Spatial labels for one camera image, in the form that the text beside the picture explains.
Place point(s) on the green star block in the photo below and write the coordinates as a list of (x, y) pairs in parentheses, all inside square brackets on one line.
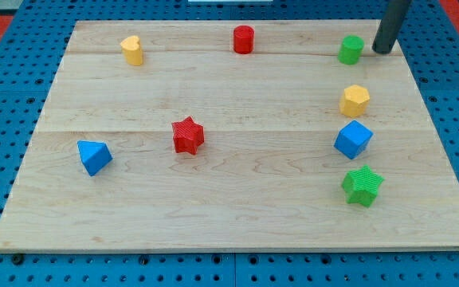
[(362, 186)]

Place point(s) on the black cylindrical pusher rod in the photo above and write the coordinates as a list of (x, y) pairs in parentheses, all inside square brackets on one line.
[(390, 26)]

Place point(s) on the green cylinder block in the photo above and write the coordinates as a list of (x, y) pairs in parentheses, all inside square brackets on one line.
[(350, 50)]

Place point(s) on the red star block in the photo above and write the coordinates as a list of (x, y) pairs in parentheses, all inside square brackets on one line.
[(187, 136)]

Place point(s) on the yellow heart block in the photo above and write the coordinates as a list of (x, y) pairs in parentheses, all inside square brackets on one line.
[(132, 50)]

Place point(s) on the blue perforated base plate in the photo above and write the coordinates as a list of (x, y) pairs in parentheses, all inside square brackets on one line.
[(30, 53)]

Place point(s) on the red cylinder block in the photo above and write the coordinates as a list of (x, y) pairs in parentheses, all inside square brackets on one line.
[(243, 39)]

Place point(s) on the blue triangle block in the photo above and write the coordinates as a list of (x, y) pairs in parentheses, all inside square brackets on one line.
[(93, 155)]

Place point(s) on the blue cube block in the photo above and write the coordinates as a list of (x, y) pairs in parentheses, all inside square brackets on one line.
[(353, 139)]

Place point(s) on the light wooden board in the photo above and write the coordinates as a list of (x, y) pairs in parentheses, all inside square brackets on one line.
[(267, 177)]

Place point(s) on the yellow hexagon block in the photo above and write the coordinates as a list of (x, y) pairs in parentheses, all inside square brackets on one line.
[(354, 101)]

